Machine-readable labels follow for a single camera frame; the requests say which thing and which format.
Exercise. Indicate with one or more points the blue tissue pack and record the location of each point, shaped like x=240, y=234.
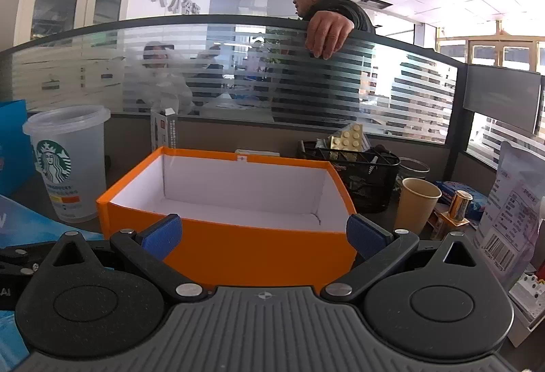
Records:
x=447, y=189

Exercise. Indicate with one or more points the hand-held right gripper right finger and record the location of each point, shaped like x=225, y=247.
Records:
x=367, y=236

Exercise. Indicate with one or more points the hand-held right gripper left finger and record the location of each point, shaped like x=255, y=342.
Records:
x=162, y=236

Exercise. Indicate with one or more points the clear plastic cup green logo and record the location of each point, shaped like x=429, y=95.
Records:
x=72, y=142

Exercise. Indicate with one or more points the white circuit breaker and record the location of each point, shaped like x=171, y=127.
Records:
x=528, y=291

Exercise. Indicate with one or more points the white plastic box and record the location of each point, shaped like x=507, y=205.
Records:
x=521, y=333

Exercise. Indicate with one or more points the striped glass desk partition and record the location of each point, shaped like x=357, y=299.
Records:
x=85, y=57

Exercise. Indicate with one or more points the gold perfume bottle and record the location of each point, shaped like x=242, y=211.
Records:
x=460, y=204

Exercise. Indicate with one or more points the white printed pouch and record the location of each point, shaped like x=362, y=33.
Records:
x=511, y=206

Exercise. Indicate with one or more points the brown paper cup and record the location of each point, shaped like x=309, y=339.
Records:
x=415, y=206

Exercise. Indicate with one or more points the blue paper bag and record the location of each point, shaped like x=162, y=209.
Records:
x=12, y=142

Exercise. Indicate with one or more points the white flat box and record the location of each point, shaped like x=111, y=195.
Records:
x=255, y=153

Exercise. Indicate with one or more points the blue printed flat box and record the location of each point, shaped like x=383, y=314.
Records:
x=25, y=223

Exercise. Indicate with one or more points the small grey carton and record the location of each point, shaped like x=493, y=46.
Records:
x=164, y=133

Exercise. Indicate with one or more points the grey partition panel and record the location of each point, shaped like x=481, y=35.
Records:
x=502, y=97

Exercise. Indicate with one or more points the clear glass jar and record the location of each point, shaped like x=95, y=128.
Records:
x=419, y=172

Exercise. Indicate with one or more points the orange cardboard box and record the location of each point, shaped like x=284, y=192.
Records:
x=255, y=252

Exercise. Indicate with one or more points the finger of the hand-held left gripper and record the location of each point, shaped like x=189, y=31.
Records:
x=17, y=259

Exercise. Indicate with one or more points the black mesh desk organizer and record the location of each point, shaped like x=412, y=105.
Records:
x=366, y=184

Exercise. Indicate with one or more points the pill blister pack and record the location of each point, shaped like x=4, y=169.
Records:
x=347, y=140

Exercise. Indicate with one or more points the wooden window frame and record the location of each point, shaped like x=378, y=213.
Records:
x=489, y=40

